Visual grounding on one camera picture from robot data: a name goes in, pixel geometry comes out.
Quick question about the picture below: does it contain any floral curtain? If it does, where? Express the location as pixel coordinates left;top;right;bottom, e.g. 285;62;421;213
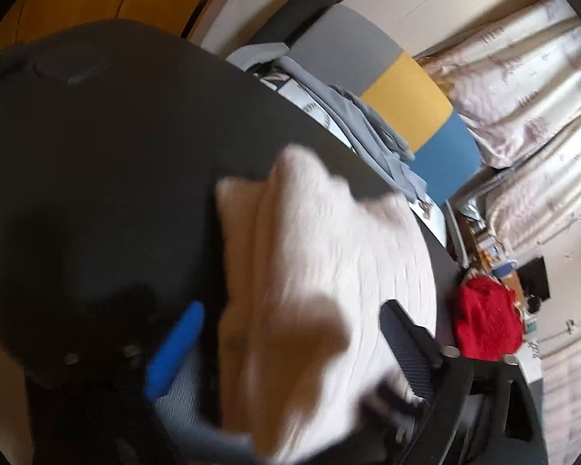
416;0;581;465

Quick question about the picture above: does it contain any black rolled mat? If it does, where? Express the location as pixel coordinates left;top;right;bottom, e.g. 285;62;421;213
249;0;349;47

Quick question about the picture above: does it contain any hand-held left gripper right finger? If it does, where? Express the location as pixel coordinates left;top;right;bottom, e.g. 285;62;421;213
320;299;549;465

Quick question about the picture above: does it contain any grey hoodie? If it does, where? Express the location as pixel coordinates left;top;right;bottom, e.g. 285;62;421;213
276;55;427;202

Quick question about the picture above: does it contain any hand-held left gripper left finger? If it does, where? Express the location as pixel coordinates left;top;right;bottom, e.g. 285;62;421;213
29;301;205;465

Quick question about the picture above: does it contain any cluttered wooden shelf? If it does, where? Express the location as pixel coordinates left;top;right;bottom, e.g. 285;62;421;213
457;194;550;315

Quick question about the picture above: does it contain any cream knit sweater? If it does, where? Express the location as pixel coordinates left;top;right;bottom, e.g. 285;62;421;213
215;144;439;465

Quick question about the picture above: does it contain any red sweater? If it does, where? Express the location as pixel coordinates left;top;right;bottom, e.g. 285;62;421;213
452;275;524;362

